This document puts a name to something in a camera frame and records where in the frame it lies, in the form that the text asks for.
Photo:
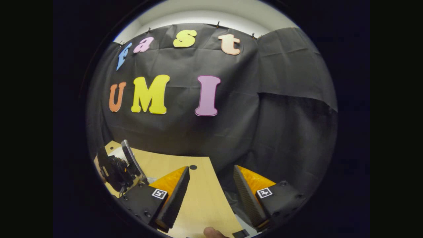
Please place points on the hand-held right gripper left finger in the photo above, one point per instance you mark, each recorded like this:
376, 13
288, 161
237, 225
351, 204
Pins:
175, 201

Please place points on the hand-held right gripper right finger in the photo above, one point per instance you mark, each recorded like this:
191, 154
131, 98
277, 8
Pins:
248, 198

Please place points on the black backdrop cloth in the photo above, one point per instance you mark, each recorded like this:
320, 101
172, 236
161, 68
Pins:
231, 132

